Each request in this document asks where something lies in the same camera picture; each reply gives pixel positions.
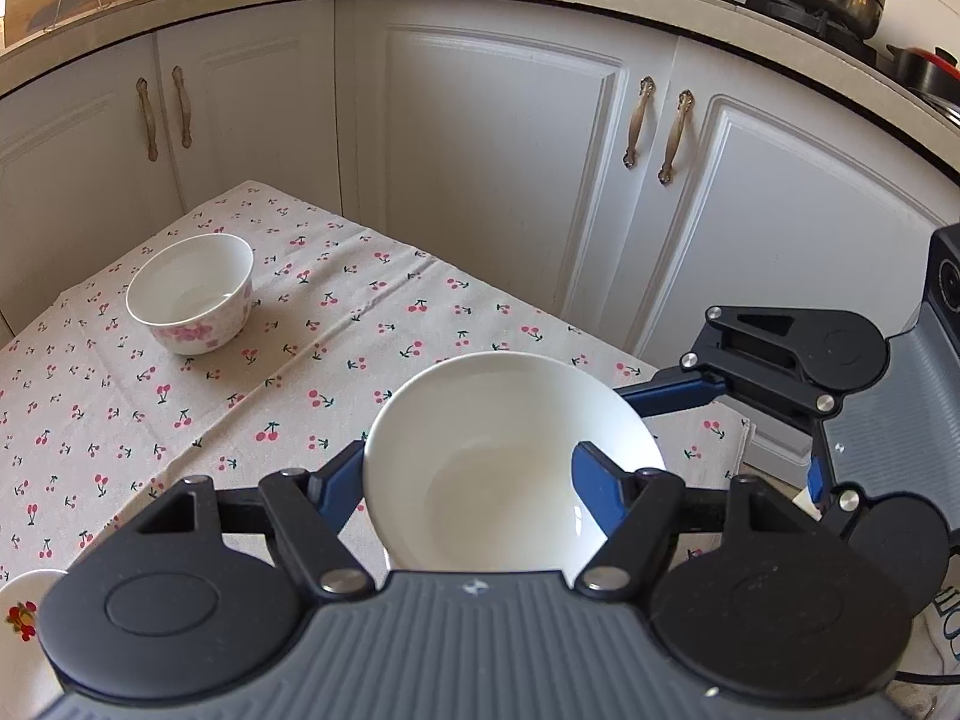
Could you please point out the white printed bag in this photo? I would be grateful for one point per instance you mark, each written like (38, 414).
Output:
(946, 637)

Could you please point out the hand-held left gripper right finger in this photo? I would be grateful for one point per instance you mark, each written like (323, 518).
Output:
(596, 476)

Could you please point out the red and black pot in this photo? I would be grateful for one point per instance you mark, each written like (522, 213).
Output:
(926, 71)

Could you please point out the cherry print tablecloth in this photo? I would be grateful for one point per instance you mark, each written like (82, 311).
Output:
(225, 405)

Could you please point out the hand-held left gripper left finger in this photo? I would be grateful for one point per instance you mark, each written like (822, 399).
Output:
(345, 476)

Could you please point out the white bowl pink floral print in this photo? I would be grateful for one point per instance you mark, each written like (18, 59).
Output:
(187, 292)
(487, 450)

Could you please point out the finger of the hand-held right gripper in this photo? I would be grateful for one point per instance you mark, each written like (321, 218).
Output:
(814, 480)
(667, 394)

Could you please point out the black gas stove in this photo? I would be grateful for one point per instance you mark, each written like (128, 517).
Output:
(810, 26)

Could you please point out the white plate fruit print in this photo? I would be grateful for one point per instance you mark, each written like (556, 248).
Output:
(22, 637)

